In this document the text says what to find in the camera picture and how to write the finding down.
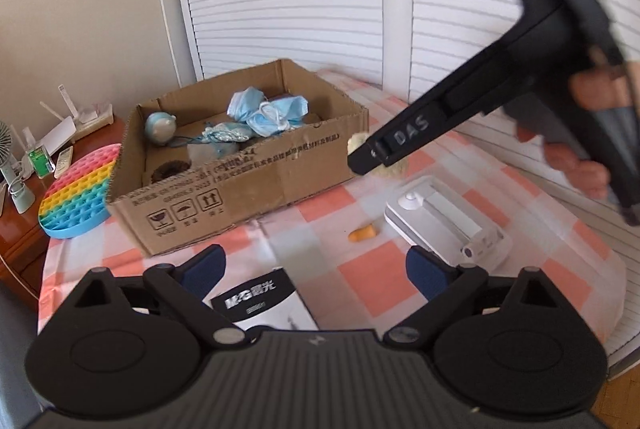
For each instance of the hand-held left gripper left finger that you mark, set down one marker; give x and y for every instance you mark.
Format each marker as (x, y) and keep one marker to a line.
(205, 266)

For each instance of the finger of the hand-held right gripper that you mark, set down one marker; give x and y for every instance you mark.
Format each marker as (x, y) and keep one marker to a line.
(410, 131)

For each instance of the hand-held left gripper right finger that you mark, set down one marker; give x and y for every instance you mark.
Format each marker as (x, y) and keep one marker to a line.
(425, 271)

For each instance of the cream fluffy scrunchie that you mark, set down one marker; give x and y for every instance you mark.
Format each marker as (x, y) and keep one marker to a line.
(395, 166)

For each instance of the brown cardboard box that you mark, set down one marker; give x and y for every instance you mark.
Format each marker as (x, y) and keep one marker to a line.
(250, 189)

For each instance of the dark brown scrunchie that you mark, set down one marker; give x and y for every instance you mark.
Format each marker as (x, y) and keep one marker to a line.
(170, 170)

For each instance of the grey fabric sachet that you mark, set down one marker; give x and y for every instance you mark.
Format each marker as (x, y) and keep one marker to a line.
(202, 154)

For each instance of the blue tasselled plush doll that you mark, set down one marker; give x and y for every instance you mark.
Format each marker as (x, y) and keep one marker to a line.
(160, 126)

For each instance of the person's right hand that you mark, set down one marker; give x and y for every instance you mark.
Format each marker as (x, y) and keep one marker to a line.
(605, 86)

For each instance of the white folding device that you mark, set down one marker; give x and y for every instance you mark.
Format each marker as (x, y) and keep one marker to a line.
(450, 219)

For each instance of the orange foam earplug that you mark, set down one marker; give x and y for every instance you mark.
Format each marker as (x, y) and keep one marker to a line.
(362, 235)

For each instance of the black and white carton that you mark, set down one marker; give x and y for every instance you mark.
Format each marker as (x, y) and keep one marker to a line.
(270, 299)

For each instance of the pink checkered tablecloth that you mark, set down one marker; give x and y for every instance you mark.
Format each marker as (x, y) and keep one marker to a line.
(350, 289)

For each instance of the rainbow silicone bubble toy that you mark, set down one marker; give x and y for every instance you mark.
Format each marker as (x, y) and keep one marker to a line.
(75, 194)

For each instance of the white remote control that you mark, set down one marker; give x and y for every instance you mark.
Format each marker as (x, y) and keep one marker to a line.
(62, 160)

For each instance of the beige tray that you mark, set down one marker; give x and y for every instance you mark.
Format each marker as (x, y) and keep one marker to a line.
(95, 116)

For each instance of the wooden nightstand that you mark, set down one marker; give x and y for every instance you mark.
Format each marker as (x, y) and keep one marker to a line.
(20, 239)

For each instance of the green labelled bottle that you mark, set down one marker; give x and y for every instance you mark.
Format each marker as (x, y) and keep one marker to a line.
(40, 161)

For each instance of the small green desk fan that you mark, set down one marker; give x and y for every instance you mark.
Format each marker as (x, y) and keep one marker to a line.
(20, 199)

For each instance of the white router with antennas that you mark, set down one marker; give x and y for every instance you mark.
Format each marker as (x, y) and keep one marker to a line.
(57, 134)

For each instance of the grey bed cover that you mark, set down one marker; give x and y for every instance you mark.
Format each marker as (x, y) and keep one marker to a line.
(15, 359)

